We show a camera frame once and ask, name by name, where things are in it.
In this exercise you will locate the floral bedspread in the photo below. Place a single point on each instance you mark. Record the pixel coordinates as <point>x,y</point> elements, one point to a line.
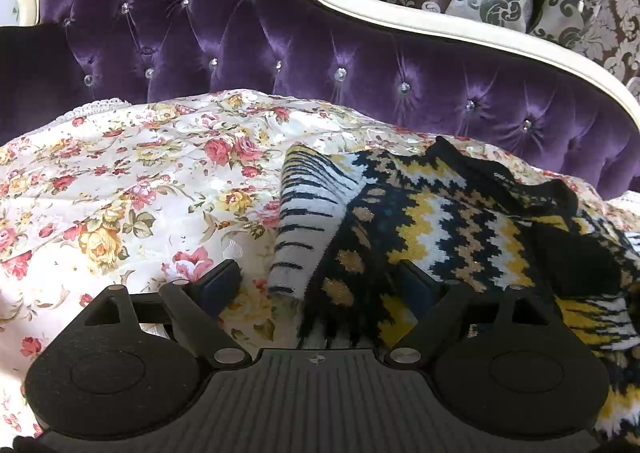
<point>142,195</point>

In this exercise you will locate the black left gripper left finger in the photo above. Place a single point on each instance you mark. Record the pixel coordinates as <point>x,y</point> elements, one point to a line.
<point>194,308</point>

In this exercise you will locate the yellow navy patterned knit sweater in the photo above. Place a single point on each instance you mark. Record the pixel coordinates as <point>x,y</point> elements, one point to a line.
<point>544,267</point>

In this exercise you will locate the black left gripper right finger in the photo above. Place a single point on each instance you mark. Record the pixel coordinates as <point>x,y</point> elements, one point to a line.
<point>437,306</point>

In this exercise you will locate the purple tufted headboard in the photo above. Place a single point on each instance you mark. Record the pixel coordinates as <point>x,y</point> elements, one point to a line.
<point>420,70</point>

